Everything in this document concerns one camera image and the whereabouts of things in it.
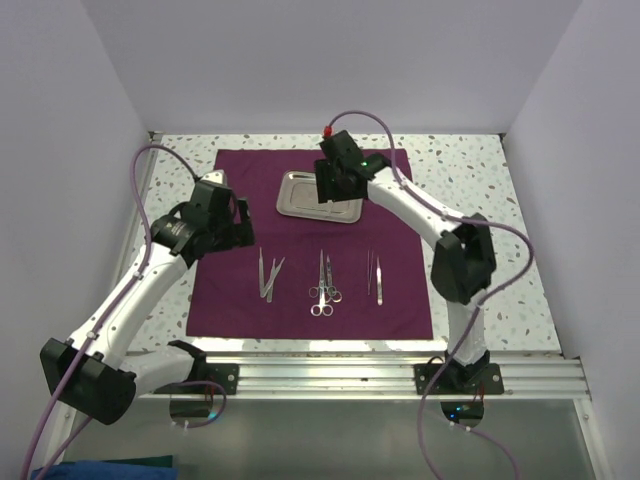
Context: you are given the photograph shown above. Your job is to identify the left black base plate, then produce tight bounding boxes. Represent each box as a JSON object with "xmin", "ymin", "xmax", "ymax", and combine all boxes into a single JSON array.
[{"xmin": 154, "ymin": 363, "xmax": 240, "ymax": 396}]

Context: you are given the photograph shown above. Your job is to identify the purple surgical cloth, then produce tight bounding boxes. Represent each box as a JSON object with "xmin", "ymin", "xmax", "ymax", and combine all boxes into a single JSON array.
[{"xmin": 186, "ymin": 150, "xmax": 433, "ymax": 340}]

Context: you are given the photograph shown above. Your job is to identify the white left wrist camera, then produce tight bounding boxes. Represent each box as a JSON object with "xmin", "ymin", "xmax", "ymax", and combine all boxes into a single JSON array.
[{"xmin": 201, "ymin": 170, "xmax": 228, "ymax": 186}]

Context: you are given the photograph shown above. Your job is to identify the thin steel tweezers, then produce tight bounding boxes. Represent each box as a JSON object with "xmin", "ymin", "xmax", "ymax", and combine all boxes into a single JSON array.
[{"xmin": 366, "ymin": 249, "xmax": 374, "ymax": 296}]

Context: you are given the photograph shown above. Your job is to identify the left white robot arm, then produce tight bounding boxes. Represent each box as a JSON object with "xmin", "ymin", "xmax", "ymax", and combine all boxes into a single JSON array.
[{"xmin": 40, "ymin": 170, "xmax": 255, "ymax": 425}]

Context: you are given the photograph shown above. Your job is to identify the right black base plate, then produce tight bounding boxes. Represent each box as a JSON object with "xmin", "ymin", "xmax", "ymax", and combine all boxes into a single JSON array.
[{"xmin": 413, "ymin": 354, "xmax": 505, "ymax": 396}]

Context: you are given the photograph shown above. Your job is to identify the green cloth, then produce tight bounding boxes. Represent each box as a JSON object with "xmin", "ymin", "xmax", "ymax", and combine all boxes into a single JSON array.
[{"xmin": 64, "ymin": 453, "xmax": 175, "ymax": 467}]

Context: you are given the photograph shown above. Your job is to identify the steel scalpel handle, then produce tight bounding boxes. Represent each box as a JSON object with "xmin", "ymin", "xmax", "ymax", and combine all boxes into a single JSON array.
[
  {"xmin": 265, "ymin": 259, "xmax": 278, "ymax": 304},
  {"xmin": 258, "ymin": 247, "xmax": 266, "ymax": 298},
  {"xmin": 260, "ymin": 258, "xmax": 284, "ymax": 298}
]

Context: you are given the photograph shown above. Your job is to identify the steel scissors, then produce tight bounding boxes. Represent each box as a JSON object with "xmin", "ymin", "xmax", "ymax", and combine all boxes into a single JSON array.
[
  {"xmin": 309, "ymin": 273, "xmax": 333, "ymax": 317},
  {"xmin": 325, "ymin": 256, "xmax": 342, "ymax": 303}
]

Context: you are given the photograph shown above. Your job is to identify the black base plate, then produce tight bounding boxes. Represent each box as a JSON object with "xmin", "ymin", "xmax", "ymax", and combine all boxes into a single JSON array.
[
  {"xmin": 154, "ymin": 363, "xmax": 240, "ymax": 396},
  {"xmin": 413, "ymin": 354, "xmax": 505, "ymax": 396}
]

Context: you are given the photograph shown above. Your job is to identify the blue cloth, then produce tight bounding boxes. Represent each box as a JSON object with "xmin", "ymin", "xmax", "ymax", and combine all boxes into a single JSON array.
[{"xmin": 32, "ymin": 461, "xmax": 178, "ymax": 480}]

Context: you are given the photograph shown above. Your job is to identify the broad steel tweezers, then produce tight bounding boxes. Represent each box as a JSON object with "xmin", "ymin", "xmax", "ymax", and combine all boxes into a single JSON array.
[{"xmin": 375, "ymin": 256, "xmax": 384, "ymax": 306}]

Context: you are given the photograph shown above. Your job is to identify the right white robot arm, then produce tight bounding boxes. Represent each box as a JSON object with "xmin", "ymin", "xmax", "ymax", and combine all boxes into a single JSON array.
[{"xmin": 314, "ymin": 126, "xmax": 496, "ymax": 393}]

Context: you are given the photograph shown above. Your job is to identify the steel instrument tray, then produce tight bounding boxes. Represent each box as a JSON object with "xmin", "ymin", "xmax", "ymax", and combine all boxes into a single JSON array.
[{"xmin": 276, "ymin": 170, "xmax": 363, "ymax": 224}]

